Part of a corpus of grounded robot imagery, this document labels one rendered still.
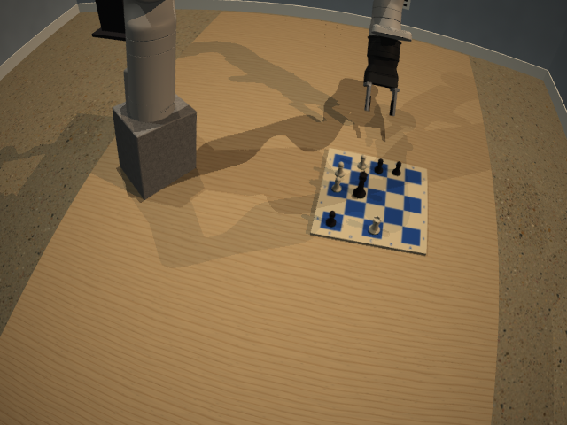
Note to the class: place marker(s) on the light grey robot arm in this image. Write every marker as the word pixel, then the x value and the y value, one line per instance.
pixel 150 30

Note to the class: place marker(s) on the white pawn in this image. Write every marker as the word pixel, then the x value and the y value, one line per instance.
pixel 340 172
pixel 362 164
pixel 336 187

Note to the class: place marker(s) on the white chess rook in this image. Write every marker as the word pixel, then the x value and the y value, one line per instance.
pixel 374 228

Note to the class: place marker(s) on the blue and cream chessboard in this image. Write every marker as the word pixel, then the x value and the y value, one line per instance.
pixel 400 201

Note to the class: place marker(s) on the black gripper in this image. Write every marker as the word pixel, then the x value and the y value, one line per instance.
pixel 385 36

